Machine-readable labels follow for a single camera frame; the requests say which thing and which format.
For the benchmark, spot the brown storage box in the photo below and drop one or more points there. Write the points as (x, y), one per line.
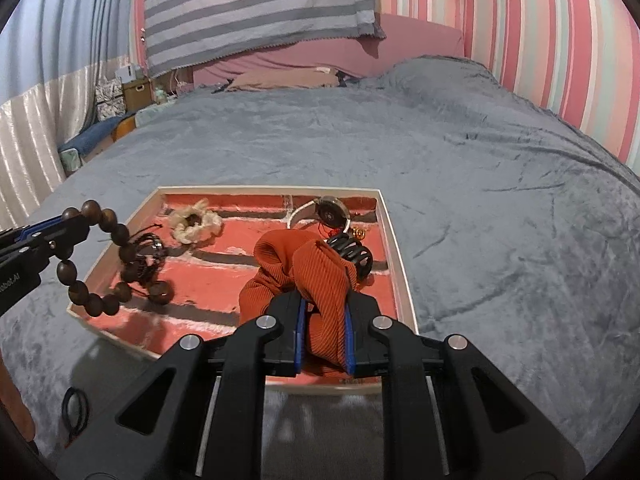
(136, 95)

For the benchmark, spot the cream scrunchie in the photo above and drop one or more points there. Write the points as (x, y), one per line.
(205, 225)

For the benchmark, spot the grey plush blanket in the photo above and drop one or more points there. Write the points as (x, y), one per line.
(475, 185)

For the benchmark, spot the red lined jewelry tray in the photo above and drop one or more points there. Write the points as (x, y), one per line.
(210, 275)

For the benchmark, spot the pink headboard cover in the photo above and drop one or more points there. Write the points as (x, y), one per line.
(410, 40)

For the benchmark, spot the blue cushion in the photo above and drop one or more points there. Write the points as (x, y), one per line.
(92, 135)

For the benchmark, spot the grey striped hanging cloth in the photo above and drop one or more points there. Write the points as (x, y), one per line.
(250, 5)

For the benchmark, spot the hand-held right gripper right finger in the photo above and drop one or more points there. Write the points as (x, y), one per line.
(349, 332)

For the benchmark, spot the blue and white curtain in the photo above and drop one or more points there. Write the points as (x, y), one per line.
(60, 60)

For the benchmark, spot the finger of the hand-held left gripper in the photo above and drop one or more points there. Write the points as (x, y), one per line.
(60, 235)
(30, 226)

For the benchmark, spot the orange scrunchie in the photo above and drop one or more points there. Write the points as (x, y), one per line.
(280, 260)

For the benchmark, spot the brown wooden bed frame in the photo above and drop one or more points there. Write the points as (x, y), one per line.
(12, 400)

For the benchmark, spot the small white container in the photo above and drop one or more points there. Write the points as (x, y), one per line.
(129, 73)

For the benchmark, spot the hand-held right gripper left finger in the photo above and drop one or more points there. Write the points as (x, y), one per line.
(299, 330)

